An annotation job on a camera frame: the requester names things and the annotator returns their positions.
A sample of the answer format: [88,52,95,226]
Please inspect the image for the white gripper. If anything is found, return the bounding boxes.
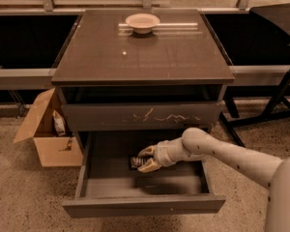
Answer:
[137,140,175,173]

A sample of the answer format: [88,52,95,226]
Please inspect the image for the black rxbar chocolate wrapper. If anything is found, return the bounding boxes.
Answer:
[130,156,150,170]

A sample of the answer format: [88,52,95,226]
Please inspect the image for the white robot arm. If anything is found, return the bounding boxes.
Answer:
[138,128,290,232]

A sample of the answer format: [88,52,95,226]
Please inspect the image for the open grey middle drawer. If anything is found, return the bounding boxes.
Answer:
[63,130,225,218]

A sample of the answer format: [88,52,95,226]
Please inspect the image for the closed grey top drawer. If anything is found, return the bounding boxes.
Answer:
[62,101,222,131]

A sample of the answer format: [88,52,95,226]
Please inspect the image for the grey drawer cabinet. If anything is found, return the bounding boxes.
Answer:
[51,9,234,144]

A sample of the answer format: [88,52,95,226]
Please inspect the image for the open cardboard box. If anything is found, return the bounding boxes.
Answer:
[14,89,83,167]

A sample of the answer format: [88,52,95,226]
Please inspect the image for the snack bag in box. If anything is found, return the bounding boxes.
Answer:
[52,110,66,136]

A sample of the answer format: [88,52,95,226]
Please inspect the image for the white ceramic bowl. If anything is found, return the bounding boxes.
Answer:
[126,14,160,34]

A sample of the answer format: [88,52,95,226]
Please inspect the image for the black rolling table stand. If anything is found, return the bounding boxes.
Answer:
[219,3,290,147]

